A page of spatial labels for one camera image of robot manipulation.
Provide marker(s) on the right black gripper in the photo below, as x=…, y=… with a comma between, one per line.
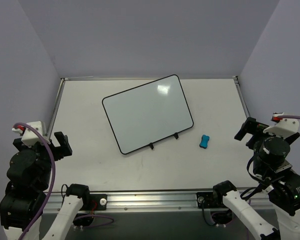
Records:
x=254, y=130

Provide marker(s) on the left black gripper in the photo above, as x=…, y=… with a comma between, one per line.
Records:
x=50, y=147

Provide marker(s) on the blue whiteboard eraser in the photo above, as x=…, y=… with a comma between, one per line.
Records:
x=204, y=141

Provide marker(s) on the white whiteboard black frame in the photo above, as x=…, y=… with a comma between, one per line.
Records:
x=143, y=115

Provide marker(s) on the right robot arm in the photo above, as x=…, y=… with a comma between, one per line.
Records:
x=268, y=166

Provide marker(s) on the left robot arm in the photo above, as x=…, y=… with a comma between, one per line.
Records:
x=31, y=174

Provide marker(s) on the left aluminium side rail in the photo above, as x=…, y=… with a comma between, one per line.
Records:
x=56, y=107

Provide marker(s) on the aluminium side rail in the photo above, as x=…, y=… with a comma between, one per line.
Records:
x=242, y=100
x=56, y=107

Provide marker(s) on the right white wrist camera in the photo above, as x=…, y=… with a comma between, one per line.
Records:
x=283, y=127

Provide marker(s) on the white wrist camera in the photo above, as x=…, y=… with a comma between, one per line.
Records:
x=32, y=132
x=283, y=127

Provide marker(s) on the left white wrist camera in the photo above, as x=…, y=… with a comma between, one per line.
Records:
x=32, y=132

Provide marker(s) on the right aluminium side rail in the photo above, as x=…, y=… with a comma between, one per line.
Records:
x=242, y=100

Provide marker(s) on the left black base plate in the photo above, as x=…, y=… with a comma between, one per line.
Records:
x=96, y=202

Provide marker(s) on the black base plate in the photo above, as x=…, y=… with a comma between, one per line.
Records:
x=206, y=200
x=96, y=202

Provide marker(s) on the back aluminium rail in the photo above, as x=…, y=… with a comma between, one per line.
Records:
x=84, y=78

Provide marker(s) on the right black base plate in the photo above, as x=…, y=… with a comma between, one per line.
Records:
x=206, y=200

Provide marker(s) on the aluminium front rail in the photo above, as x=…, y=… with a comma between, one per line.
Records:
x=155, y=201

